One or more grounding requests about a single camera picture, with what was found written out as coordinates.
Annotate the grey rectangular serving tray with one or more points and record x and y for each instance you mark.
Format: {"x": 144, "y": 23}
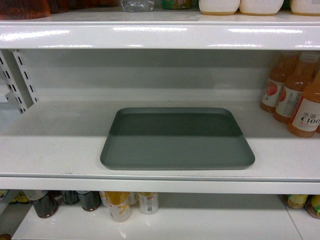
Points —
{"x": 176, "y": 138}

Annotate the white labelled drink bottle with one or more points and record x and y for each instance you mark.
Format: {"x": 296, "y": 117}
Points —
{"x": 148, "y": 202}

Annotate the yellow white drink bottle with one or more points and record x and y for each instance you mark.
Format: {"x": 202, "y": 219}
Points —
{"x": 118, "y": 205}

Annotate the dark drink bottle right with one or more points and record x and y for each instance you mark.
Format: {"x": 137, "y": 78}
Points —
{"x": 89, "y": 200}

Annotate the dark drink bottle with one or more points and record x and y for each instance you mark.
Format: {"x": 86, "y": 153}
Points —
{"x": 43, "y": 202}
{"x": 89, "y": 200}

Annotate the white metal store shelving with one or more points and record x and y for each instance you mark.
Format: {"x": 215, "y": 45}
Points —
{"x": 64, "y": 77}

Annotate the orange juice bottle rear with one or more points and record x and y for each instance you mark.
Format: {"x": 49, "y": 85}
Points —
{"x": 285, "y": 66}

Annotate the orange juice bottle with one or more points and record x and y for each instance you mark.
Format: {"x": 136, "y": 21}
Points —
{"x": 285, "y": 66}
{"x": 295, "y": 83}
{"x": 306, "y": 117}

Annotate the white jug left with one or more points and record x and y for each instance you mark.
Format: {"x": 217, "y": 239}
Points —
{"x": 218, "y": 7}

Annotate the white jug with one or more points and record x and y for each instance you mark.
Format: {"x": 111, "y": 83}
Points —
{"x": 218, "y": 7}
{"x": 260, "y": 7}

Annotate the dark drink bottle left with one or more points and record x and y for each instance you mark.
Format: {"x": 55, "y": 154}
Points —
{"x": 43, "y": 202}

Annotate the orange juice bottle front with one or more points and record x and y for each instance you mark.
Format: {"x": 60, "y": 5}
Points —
{"x": 306, "y": 117}

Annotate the white jug middle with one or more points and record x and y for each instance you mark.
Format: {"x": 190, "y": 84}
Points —
{"x": 260, "y": 7}

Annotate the orange juice bottle middle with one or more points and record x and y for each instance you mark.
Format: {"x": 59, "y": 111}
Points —
{"x": 295, "y": 83}

